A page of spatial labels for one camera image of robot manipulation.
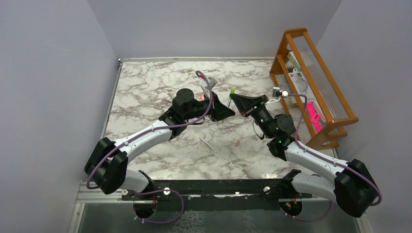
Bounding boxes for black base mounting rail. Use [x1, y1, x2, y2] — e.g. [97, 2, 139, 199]
[121, 179, 312, 212]

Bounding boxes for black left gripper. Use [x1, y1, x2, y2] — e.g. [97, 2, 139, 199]
[183, 90, 235, 120]

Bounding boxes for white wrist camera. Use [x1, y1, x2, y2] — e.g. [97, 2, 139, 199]
[272, 86, 289, 98]
[200, 77, 217, 95]

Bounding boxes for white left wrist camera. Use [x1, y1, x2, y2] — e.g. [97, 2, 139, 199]
[200, 77, 217, 95]

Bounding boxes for pink item in rack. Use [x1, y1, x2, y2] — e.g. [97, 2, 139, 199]
[307, 102, 322, 133]

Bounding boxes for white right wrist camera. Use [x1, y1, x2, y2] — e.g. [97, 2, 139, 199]
[272, 86, 289, 98]

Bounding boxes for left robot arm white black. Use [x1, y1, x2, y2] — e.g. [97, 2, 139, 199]
[84, 88, 235, 200]

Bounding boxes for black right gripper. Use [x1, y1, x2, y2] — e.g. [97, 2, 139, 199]
[229, 96, 274, 139]

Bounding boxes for white booklet in rack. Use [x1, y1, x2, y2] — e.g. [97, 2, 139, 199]
[286, 51, 316, 102]

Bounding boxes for orange wooden rack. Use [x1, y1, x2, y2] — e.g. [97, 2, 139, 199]
[269, 28, 359, 150]

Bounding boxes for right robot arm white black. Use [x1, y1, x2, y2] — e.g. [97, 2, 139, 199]
[230, 93, 382, 217]

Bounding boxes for white green marker pen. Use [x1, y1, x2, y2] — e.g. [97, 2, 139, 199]
[199, 137, 217, 153]

